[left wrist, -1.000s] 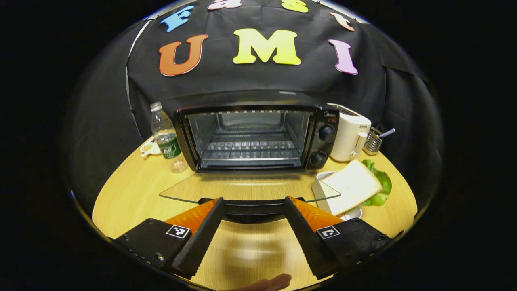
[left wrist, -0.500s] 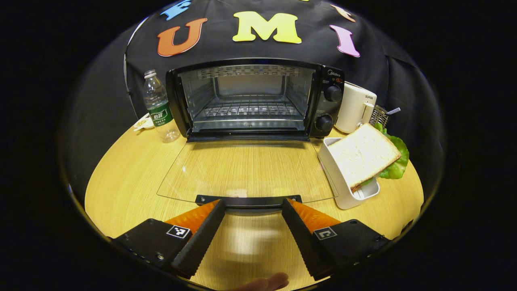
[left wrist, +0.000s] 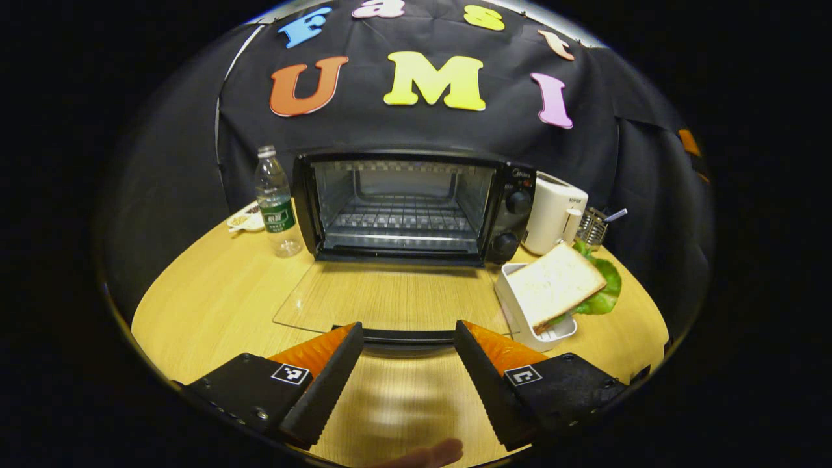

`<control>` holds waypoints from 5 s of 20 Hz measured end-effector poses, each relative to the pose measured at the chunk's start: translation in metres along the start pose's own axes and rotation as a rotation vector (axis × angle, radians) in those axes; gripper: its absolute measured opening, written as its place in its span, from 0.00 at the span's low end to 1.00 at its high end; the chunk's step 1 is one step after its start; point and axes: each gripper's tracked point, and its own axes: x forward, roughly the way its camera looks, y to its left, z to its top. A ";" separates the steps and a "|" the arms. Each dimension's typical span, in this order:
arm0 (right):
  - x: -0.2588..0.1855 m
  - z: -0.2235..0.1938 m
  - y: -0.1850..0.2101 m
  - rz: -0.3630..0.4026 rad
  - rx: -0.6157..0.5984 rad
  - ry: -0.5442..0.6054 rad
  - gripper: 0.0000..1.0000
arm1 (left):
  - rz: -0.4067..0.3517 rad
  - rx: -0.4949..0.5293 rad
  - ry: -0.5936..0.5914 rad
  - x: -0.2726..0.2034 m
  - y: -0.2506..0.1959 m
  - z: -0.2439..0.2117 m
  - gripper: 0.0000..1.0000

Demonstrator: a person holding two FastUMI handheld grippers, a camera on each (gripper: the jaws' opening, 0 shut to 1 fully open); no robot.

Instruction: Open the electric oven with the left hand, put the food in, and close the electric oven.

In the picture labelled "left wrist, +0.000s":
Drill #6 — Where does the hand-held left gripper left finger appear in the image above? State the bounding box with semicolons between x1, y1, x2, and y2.
182;321;365;450

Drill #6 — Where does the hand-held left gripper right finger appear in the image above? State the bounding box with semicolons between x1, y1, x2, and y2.
454;319;630;451

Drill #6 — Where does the lettuce sandwich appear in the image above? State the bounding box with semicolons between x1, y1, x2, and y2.
506;240;623;335

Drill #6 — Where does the black electric oven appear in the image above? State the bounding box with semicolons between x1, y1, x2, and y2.
273;149;538;355

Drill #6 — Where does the white rectangular dish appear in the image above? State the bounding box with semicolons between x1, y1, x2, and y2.
494;262;578;352

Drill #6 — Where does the white toaster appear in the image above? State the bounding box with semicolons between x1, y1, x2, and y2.
522;171;589;256

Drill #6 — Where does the clear plastic water bottle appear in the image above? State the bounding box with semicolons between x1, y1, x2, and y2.
255;146;304;258

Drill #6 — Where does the small white snack plate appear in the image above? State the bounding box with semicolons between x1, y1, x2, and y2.
226;200;266;233

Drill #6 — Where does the wire mesh utensil holder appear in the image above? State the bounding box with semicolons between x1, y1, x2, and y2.
577;207;608;248

